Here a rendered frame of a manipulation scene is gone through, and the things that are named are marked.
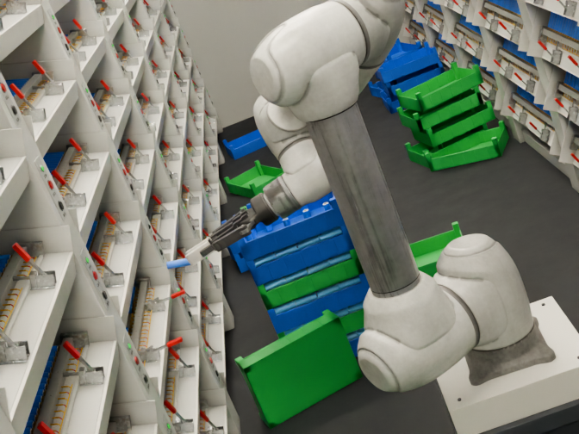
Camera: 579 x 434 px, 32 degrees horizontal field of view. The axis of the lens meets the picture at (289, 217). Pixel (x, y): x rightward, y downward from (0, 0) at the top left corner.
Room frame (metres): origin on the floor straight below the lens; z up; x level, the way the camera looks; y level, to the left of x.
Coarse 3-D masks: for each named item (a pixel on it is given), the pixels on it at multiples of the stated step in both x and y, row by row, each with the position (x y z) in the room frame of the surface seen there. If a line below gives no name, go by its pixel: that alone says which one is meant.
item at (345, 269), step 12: (336, 264) 2.61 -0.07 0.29; (348, 264) 2.61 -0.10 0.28; (360, 264) 2.61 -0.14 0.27; (312, 276) 2.61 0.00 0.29; (324, 276) 2.61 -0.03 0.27; (336, 276) 2.61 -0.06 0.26; (348, 276) 2.61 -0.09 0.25; (264, 288) 2.62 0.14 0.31; (276, 288) 2.62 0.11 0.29; (288, 288) 2.62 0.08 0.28; (300, 288) 2.62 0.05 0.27; (312, 288) 2.61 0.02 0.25; (264, 300) 2.62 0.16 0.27; (276, 300) 2.62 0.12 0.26; (288, 300) 2.62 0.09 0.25
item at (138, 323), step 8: (144, 288) 2.36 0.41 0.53; (152, 288) 2.39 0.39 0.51; (144, 296) 2.31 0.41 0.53; (144, 304) 2.27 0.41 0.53; (136, 312) 2.22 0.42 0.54; (144, 312) 2.25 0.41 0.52; (136, 320) 2.17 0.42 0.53; (136, 328) 2.13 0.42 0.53; (136, 336) 2.09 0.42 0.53; (136, 344) 2.04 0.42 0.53
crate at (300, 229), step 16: (320, 208) 2.80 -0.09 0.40; (336, 208) 2.61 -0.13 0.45; (272, 224) 2.81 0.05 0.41; (304, 224) 2.61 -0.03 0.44; (320, 224) 2.61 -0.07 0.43; (336, 224) 2.61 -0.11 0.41; (240, 240) 2.62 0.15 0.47; (256, 240) 2.62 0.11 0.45; (272, 240) 2.62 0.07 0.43; (288, 240) 2.62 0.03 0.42; (256, 256) 2.62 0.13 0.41
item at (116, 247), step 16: (112, 208) 2.44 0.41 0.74; (128, 208) 2.44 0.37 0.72; (96, 224) 2.38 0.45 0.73; (112, 224) 2.42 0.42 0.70; (128, 224) 2.41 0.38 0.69; (96, 240) 2.24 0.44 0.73; (112, 240) 2.30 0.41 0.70; (128, 240) 2.27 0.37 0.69; (96, 256) 2.01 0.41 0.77; (112, 256) 2.19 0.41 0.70; (128, 256) 2.18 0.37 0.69; (112, 272) 2.01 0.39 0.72; (128, 272) 2.08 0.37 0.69; (112, 288) 1.99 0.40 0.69; (128, 288) 2.01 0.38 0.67; (128, 304) 1.98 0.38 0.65
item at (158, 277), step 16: (144, 272) 2.44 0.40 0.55; (160, 272) 2.43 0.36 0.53; (160, 288) 2.41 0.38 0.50; (128, 320) 2.23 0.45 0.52; (160, 320) 2.21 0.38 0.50; (144, 336) 2.14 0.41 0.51; (160, 336) 2.13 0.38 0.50; (160, 352) 2.04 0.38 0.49; (160, 368) 1.97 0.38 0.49; (160, 384) 1.89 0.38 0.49
